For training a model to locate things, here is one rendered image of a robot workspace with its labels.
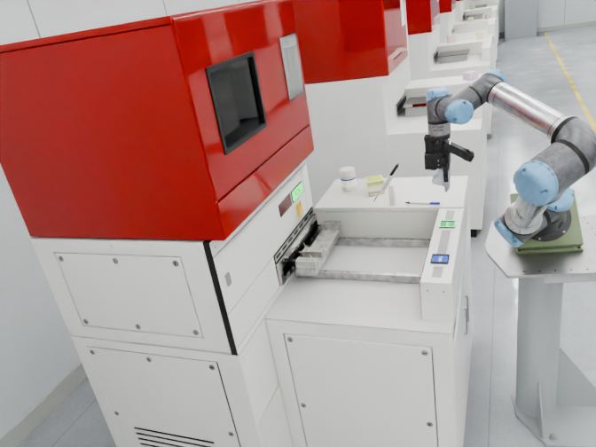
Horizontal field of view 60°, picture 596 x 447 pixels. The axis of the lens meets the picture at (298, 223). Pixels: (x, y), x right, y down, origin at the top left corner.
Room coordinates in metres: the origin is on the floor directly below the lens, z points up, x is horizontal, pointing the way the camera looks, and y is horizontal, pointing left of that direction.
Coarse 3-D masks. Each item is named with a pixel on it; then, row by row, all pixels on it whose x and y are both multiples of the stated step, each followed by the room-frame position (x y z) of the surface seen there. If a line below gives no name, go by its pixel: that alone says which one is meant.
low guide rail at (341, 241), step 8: (344, 240) 1.93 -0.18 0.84; (352, 240) 1.92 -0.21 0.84; (360, 240) 1.91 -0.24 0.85; (368, 240) 1.89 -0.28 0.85; (376, 240) 1.88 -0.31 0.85; (384, 240) 1.86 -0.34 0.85; (392, 240) 1.85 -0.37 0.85; (400, 240) 1.84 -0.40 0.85; (408, 240) 1.82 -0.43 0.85; (416, 240) 1.81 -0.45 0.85; (424, 240) 1.80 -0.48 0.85
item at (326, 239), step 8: (320, 232) 1.98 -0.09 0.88; (328, 232) 1.96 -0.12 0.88; (336, 232) 1.95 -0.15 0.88; (320, 240) 1.90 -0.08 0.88; (328, 240) 1.89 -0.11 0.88; (336, 240) 1.92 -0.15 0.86; (328, 248) 1.82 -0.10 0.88; (320, 264) 1.72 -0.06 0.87; (296, 272) 1.70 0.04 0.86; (304, 272) 1.68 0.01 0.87; (312, 272) 1.67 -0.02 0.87
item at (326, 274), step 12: (300, 276) 1.73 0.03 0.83; (312, 276) 1.71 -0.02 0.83; (324, 276) 1.69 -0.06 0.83; (336, 276) 1.67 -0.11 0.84; (348, 276) 1.65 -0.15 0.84; (360, 276) 1.63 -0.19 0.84; (372, 276) 1.61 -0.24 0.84; (384, 276) 1.60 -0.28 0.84; (396, 276) 1.58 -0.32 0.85; (408, 276) 1.56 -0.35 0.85; (420, 276) 1.54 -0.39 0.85
